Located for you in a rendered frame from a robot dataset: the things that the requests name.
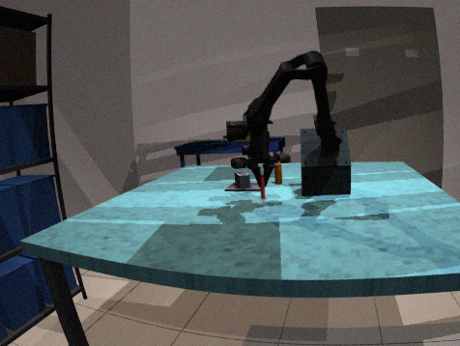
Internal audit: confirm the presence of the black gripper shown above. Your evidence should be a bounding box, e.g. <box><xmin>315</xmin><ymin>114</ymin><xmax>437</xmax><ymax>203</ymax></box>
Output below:
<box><xmin>231</xmin><ymin>138</ymin><xmax>291</xmax><ymax>187</ymax></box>

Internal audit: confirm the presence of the orange cylinder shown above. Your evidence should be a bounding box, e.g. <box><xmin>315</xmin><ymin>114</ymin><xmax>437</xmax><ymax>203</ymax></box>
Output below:
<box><xmin>274</xmin><ymin>163</ymin><xmax>282</xmax><ymax>185</ymax></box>

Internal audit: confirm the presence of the red peg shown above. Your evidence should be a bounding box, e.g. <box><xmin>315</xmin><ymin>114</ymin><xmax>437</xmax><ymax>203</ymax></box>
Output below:
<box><xmin>261</xmin><ymin>175</ymin><xmax>266</xmax><ymax>200</ymax></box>

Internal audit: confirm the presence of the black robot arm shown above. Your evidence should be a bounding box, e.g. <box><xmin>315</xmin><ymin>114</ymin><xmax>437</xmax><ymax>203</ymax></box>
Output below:
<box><xmin>226</xmin><ymin>50</ymin><xmax>342</xmax><ymax>155</ymax></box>

